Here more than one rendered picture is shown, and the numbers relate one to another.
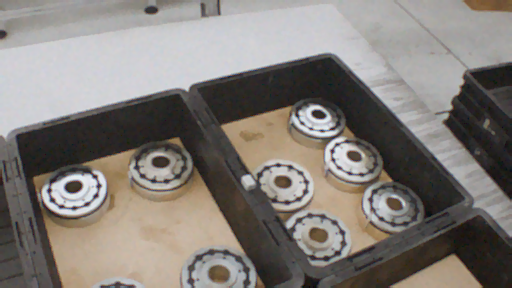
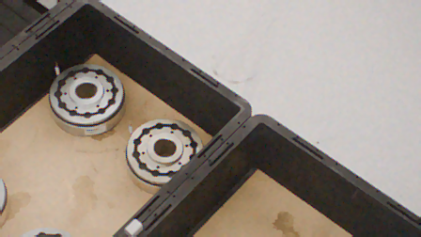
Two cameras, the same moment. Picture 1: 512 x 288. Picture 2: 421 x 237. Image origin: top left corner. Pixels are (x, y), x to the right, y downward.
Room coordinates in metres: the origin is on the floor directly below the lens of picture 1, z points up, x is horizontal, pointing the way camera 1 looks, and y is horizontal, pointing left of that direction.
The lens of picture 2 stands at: (0.34, -0.47, 1.79)
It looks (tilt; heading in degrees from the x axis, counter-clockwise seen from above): 57 degrees down; 70
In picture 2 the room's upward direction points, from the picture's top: straight up
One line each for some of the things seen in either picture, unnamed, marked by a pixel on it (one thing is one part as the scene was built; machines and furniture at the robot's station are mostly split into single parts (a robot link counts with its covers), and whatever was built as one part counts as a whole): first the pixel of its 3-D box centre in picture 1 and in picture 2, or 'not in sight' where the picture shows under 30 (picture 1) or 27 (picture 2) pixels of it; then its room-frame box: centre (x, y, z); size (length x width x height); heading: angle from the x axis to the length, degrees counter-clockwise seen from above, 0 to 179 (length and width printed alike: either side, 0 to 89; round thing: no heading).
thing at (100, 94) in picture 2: (73, 187); (85, 91); (0.47, 0.23, 0.86); 0.05 x 0.05 x 0.01
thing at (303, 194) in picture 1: (282, 184); not in sight; (0.53, -0.09, 0.86); 0.10 x 0.10 x 0.01
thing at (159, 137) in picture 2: (160, 162); (164, 149); (0.54, 0.10, 0.86); 0.05 x 0.05 x 0.01
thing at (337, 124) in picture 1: (318, 117); not in sight; (0.69, -0.16, 0.86); 0.10 x 0.10 x 0.01
